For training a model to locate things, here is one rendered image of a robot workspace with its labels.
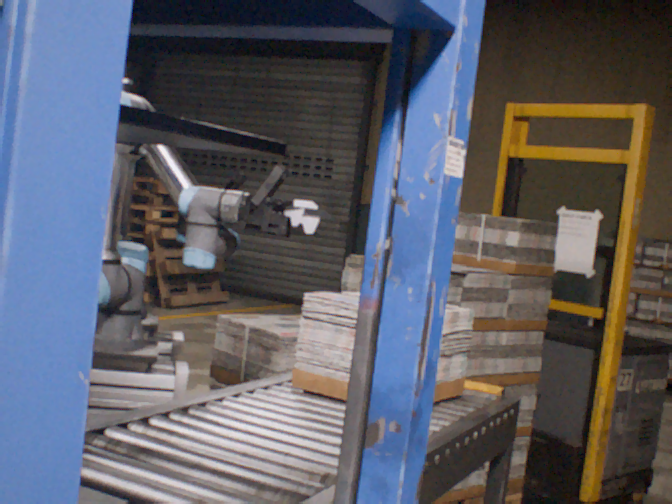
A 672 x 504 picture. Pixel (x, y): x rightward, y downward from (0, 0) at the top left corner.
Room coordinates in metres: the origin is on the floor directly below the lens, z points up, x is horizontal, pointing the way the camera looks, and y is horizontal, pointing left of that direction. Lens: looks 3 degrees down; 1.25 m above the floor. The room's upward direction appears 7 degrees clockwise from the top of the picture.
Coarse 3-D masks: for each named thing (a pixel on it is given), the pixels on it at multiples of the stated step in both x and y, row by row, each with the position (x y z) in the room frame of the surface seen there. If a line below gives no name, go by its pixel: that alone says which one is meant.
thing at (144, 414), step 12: (252, 384) 2.09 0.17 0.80; (264, 384) 2.11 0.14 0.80; (276, 384) 2.14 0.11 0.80; (192, 396) 1.89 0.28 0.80; (204, 396) 1.90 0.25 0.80; (216, 396) 1.92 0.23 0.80; (228, 396) 1.94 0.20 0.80; (144, 408) 1.73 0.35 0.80; (156, 408) 1.74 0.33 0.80; (168, 408) 1.76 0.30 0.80; (180, 408) 1.78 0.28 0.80; (96, 420) 1.60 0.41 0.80; (108, 420) 1.61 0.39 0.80; (120, 420) 1.62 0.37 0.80; (132, 420) 1.64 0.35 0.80; (144, 420) 1.67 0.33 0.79; (96, 432) 1.55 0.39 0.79
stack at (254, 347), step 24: (216, 336) 3.02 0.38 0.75; (240, 336) 2.91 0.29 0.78; (264, 336) 2.82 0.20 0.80; (288, 336) 2.76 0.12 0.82; (480, 336) 3.44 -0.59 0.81; (216, 360) 2.99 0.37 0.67; (240, 360) 2.90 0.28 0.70; (264, 360) 2.81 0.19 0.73; (288, 360) 2.76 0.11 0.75; (480, 360) 3.45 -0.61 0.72; (216, 384) 2.99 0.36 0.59; (480, 480) 3.52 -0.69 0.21
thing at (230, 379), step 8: (216, 368) 2.99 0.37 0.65; (216, 376) 2.99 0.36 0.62; (224, 376) 2.95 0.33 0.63; (232, 376) 2.92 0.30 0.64; (240, 376) 2.89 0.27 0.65; (488, 376) 3.48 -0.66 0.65; (496, 376) 3.52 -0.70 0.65; (232, 384) 2.92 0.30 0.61; (240, 384) 2.89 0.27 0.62; (488, 384) 3.49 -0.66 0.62; (496, 384) 3.53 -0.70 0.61; (472, 488) 3.49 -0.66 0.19; (480, 488) 3.52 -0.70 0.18; (448, 496) 3.38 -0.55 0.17; (456, 496) 3.42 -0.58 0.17; (464, 496) 3.45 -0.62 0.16; (472, 496) 3.49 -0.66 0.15
